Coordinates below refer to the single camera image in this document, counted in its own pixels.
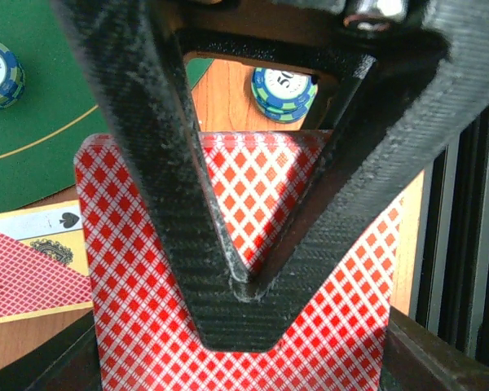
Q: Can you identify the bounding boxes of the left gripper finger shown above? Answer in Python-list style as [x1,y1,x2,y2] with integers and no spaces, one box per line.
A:
[53,1,489,353]

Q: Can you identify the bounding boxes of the blue poker chip stack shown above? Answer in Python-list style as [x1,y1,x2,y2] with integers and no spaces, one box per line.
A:
[250,67,318,124]

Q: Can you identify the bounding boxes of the red backed playing card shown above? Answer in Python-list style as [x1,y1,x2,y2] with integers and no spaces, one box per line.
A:
[74,132,402,390]

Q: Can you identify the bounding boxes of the single blue poker chip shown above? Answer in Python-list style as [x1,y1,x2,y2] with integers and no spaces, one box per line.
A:
[0,42,26,109]

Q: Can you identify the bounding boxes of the round green poker mat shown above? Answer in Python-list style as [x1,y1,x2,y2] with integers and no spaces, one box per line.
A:
[0,1,190,213]

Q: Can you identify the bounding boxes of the playing card box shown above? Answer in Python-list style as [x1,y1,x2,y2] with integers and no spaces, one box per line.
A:
[0,200,92,323]

